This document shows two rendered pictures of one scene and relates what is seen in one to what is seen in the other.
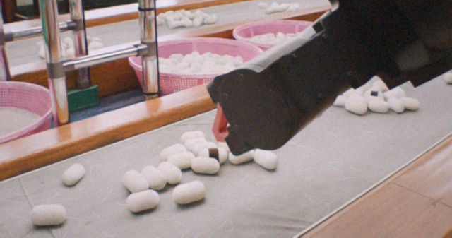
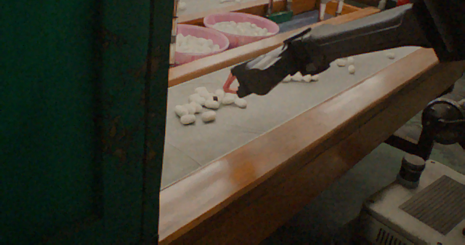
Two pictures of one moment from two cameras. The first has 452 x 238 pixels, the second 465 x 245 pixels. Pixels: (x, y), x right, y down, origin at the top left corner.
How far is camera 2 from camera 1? 0.63 m
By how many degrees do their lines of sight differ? 12
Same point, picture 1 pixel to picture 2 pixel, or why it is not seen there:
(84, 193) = not seen: hidden behind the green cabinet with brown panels
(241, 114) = (252, 82)
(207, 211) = (217, 124)
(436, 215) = (320, 129)
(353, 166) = (282, 108)
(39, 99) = not seen: hidden behind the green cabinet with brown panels
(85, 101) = not seen: hidden behind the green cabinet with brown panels
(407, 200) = (308, 122)
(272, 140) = (263, 92)
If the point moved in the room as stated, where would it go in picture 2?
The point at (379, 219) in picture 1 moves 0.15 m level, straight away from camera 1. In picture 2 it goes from (296, 129) to (301, 102)
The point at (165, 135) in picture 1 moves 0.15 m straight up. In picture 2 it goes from (183, 88) to (188, 32)
